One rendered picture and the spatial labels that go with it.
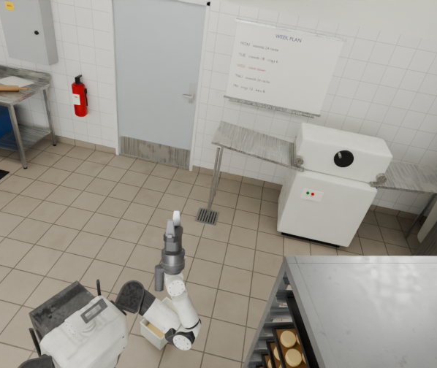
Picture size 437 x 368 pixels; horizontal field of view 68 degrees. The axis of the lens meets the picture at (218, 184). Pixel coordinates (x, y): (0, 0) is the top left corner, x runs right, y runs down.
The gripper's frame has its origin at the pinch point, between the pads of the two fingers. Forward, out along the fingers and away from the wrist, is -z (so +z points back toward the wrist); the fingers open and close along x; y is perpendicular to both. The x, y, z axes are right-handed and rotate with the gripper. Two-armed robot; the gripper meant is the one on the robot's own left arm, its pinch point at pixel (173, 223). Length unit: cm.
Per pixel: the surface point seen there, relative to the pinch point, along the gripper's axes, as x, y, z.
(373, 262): 17, -65, 2
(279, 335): 13, -40, 33
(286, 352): 18, -42, 35
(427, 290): 23, -79, 7
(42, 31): -259, 204, -118
